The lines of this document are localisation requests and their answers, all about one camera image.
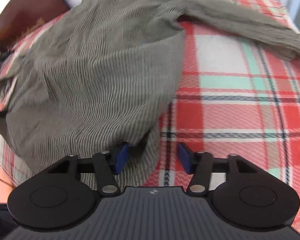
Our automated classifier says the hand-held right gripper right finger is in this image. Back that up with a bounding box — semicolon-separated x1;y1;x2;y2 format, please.
178;142;259;196

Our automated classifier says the red plaid blanket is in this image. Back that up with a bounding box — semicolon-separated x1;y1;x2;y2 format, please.
0;0;300;240

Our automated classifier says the checkered green white cloth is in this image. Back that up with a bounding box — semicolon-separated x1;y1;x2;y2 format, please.
0;0;300;188

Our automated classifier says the brown folding table board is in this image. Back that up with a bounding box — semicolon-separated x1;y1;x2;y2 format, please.
0;0;70;43

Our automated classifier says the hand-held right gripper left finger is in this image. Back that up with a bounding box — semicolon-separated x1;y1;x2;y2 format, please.
47;142;130;196

